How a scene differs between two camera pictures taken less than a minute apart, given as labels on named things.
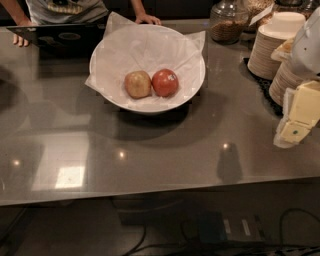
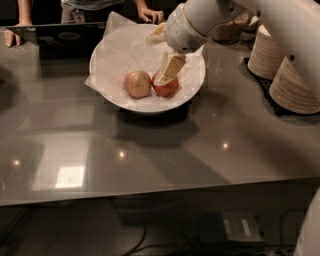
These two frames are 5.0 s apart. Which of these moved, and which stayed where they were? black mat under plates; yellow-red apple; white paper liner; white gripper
Moved: white gripper
Stayed: white paper liner; black mat under plates; yellow-red apple
